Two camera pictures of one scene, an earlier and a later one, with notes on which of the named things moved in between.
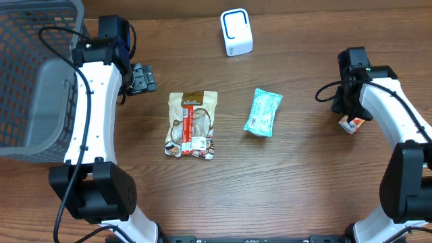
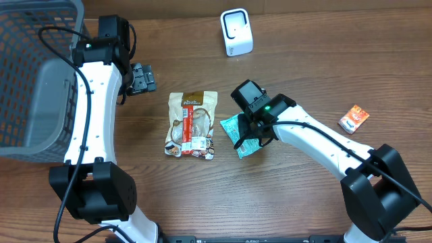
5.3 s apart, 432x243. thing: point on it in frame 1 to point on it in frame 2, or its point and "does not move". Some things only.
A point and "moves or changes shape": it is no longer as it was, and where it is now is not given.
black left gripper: [142, 79] does not move
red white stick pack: [187, 129] does not move
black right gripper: [342, 105] to [248, 130]
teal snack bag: [263, 112] moves or changes shape
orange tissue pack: [353, 125] does not move
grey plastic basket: [38, 92] does not move
